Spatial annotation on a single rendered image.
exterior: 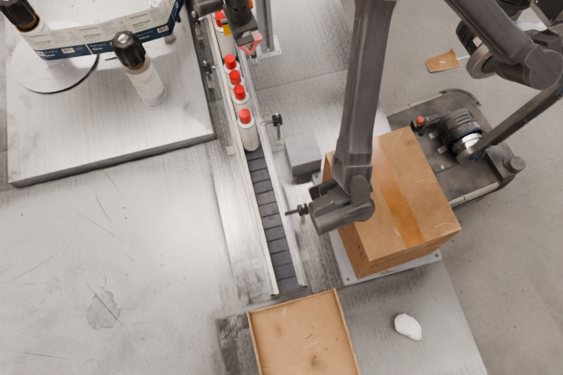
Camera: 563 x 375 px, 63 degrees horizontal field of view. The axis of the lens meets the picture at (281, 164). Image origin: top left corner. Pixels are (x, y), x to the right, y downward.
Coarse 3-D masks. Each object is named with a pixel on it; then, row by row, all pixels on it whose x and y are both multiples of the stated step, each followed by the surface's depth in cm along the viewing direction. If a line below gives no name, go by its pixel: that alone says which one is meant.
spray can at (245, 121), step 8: (240, 112) 130; (248, 112) 129; (240, 120) 131; (248, 120) 130; (240, 128) 134; (248, 128) 133; (248, 136) 138; (256, 136) 141; (248, 144) 142; (256, 144) 145
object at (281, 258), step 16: (256, 128) 150; (256, 160) 146; (256, 176) 144; (256, 192) 142; (272, 192) 142; (272, 208) 140; (272, 224) 138; (272, 240) 136; (272, 256) 134; (288, 256) 134; (288, 272) 132; (288, 288) 130
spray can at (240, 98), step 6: (234, 90) 132; (240, 90) 132; (234, 96) 136; (240, 96) 133; (246, 96) 136; (234, 102) 136; (240, 102) 136; (246, 102) 136; (240, 108) 138; (246, 108) 139; (252, 114) 146
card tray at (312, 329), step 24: (264, 312) 132; (288, 312) 132; (312, 312) 132; (336, 312) 132; (264, 336) 130; (288, 336) 130; (312, 336) 129; (336, 336) 129; (264, 360) 128; (288, 360) 127; (312, 360) 127; (336, 360) 127
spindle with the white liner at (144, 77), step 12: (120, 36) 130; (132, 36) 130; (120, 48) 129; (132, 48) 130; (120, 60) 134; (132, 60) 133; (144, 60) 137; (132, 72) 139; (144, 72) 139; (156, 72) 146; (144, 84) 144; (156, 84) 148; (144, 96) 151; (156, 96) 152
